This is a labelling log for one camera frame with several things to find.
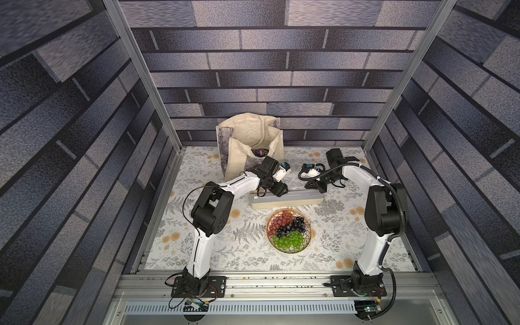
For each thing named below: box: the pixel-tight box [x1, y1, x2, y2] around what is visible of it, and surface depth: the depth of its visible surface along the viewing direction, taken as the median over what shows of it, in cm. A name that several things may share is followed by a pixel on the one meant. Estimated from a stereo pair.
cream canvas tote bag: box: [215, 112, 285, 183], surface depth 97 cm
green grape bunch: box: [272, 231, 305, 250], surface depth 83 cm
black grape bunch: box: [275, 215, 307, 238], surface depth 86 cm
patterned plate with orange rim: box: [266, 209, 313, 254], surface depth 85 cm
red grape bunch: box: [268, 211, 296, 235], surface depth 89 cm
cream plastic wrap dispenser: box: [249, 190, 325, 210], surface depth 92 cm
